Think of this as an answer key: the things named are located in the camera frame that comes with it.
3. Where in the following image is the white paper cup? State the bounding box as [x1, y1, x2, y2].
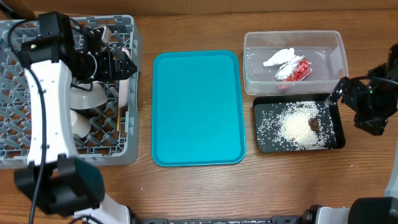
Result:
[70, 110, 91, 138]

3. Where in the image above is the grey plastic dish rack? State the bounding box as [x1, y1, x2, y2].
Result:
[1, 15, 142, 169]

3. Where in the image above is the white tissue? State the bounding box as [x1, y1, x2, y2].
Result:
[263, 48, 304, 70]

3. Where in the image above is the wooden chopstick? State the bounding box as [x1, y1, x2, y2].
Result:
[116, 108, 121, 132]

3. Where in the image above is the black food waste tray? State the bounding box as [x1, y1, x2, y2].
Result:
[253, 93, 346, 153]

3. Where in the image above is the large white round plate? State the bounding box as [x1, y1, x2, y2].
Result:
[118, 46, 131, 109]

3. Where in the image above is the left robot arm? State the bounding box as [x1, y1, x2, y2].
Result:
[14, 12, 138, 223]

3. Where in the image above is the grey bowl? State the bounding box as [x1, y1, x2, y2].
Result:
[70, 83, 108, 110]

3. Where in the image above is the brown food scrap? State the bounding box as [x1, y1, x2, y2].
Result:
[308, 118, 320, 132]

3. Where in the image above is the teal plastic serving tray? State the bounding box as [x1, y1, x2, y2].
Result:
[152, 50, 246, 167]

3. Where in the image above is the white rice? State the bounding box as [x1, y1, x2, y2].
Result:
[254, 101, 336, 152]

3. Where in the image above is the red snack wrapper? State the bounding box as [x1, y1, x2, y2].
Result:
[275, 56, 312, 82]

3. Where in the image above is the clear plastic waste bin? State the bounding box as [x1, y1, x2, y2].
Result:
[243, 30, 348, 96]

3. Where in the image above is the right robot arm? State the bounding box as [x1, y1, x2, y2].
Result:
[291, 44, 397, 223]

